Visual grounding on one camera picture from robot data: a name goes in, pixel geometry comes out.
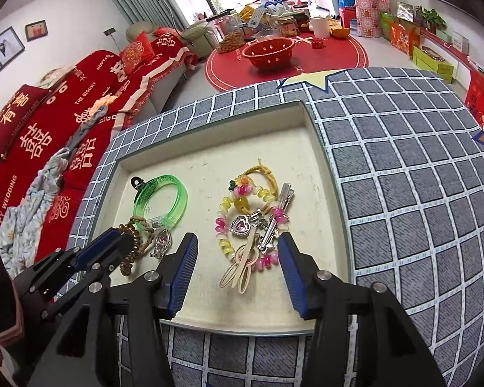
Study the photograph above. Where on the red sofa cover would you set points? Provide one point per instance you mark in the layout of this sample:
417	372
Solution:
44	129

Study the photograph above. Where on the orange gift bag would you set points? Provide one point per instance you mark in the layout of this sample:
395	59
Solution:
403	36

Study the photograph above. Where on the silver pink charm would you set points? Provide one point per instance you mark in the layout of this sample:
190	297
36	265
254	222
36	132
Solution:
161	244

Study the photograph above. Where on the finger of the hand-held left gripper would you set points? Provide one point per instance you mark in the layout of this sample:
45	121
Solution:
99	248
101	275

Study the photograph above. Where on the red colander basket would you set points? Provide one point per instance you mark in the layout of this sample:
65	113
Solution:
270	54

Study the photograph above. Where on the white cup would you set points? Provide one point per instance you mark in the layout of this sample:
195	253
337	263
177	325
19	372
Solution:
320	27

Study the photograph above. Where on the pile of snack packets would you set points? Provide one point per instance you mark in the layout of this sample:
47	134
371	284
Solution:
266	10

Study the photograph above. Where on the beige wooden hair clip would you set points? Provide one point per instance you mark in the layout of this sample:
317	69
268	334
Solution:
242	274

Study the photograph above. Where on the red plastic stool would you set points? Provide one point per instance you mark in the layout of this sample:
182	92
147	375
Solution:
347	17

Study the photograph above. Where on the green gift box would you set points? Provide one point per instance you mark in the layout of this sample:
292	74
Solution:
431	64

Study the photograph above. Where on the red round mat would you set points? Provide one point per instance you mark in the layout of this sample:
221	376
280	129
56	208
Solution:
330	60

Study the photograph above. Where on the grey jewelry tray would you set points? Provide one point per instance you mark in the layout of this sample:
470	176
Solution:
201	169

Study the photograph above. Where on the purple heart pendant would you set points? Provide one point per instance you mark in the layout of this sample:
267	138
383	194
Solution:
240	224

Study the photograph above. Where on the small framed picture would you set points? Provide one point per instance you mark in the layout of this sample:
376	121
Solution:
36	30

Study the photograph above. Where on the red pillow gold lettering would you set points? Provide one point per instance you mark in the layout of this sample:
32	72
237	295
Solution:
20	117

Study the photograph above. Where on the silver star hair clip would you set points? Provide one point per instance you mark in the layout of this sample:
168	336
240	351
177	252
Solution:
284	191

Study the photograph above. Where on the green plastic bangle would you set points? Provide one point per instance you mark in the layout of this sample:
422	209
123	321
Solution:
177	209

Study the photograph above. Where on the beige armchair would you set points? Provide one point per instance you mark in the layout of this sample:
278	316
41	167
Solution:
199	38

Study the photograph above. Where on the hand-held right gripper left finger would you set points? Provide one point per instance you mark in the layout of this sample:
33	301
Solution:
181	274

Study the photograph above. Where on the red patterned gift box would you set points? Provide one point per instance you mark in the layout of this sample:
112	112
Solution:
371	6

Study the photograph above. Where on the potted plant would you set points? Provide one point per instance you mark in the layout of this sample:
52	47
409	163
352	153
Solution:
429	18

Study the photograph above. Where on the black hair claw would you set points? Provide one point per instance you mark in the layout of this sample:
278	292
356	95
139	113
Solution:
136	183

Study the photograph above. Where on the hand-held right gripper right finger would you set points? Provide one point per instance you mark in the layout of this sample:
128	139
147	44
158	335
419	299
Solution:
292	274

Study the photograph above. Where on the large framed photo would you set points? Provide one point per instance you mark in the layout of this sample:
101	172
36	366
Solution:
6	46

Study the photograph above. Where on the clear jar of nuts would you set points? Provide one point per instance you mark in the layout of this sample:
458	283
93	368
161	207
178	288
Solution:
228	36

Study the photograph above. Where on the red embroidered pillow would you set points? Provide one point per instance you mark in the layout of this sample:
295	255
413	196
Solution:
135	52

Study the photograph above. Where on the grey floral cloth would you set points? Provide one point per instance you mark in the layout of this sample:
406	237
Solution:
32	209

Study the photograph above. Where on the grey checkered tablecloth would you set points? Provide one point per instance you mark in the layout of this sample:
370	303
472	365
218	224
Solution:
407	209

